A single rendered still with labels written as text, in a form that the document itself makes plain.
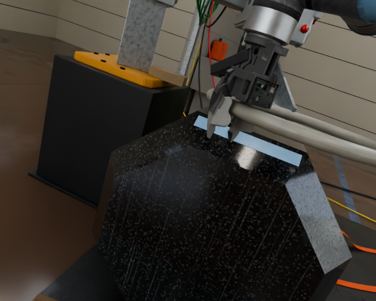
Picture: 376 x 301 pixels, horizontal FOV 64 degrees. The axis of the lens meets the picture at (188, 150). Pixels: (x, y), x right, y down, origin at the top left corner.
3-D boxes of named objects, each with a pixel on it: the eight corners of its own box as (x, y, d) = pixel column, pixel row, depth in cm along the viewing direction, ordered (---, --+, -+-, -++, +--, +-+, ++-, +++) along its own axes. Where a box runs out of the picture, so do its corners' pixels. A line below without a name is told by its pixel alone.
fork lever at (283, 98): (238, 42, 151) (242, 31, 148) (274, 54, 153) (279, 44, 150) (244, 107, 96) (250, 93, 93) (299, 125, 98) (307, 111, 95)
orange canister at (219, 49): (204, 58, 434) (212, 34, 423) (214, 60, 479) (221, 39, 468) (218, 63, 428) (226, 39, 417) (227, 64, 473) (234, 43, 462)
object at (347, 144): (200, 90, 97) (203, 81, 96) (339, 135, 101) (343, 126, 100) (212, 117, 50) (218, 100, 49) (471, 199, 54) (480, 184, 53)
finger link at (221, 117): (211, 142, 57) (237, 100, 55) (196, 131, 61) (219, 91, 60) (222, 147, 59) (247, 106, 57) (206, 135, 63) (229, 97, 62)
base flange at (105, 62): (69, 57, 162) (71, 48, 160) (117, 60, 207) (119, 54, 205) (148, 88, 152) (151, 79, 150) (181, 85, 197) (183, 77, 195)
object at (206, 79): (180, 114, 436) (199, 55, 407) (208, 106, 553) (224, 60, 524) (219, 130, 419) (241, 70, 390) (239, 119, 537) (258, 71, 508)
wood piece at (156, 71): (147, 75, 164) (149, 66, 163) (152, 74, 174) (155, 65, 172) (181, 87, 163) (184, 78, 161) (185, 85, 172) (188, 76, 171)
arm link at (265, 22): (241, 4, 56) (275, 22, 62) (231, 30, 57) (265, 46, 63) (275, 7, 49) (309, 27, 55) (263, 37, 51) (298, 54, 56)
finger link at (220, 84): (207, 110, 58) (231, 69, 57) (203, 107, 60) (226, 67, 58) (222, 119, 61) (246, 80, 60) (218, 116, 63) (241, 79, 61)
